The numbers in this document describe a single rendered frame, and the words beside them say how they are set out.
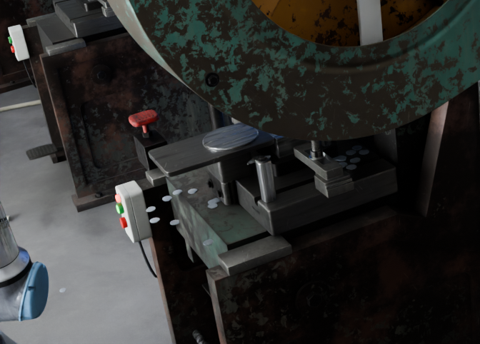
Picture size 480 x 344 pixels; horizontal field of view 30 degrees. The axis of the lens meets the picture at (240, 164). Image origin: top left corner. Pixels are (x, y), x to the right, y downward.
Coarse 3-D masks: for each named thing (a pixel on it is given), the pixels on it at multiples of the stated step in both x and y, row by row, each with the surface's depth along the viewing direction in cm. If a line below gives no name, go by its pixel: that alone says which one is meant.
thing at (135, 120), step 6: (138, 114) 223; (144, 114) 222; (150, 114) 222; (156, 114) 221; (132, 120) 220; (138, 120) 220; (144, 120) 219; (150, 120) 220; (156, 120) 221; (138, 126) 219; (144, 126) 222; (144, 132) 223
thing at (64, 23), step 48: (96, 0) 347; (48, 48) 331; (96, 48) 335; (48, 96) 384; (96, 96) 342; (144, 96) 350; (192, 96) 358; (48, 144) 374; (96, 144) 350; (96, 192) 353
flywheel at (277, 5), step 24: (264, 0) 144; (288, 0) 146; (312, 0) 147; (336, 0) 149; (360, 0) 145; (384, 0) 153; (408, 0) 155; (432, 0) 156; (288, 24) 147; (312, 24) 149; (336, 24) 151; (360, 24) 147; (384, 24) 154; (408, 24) 156
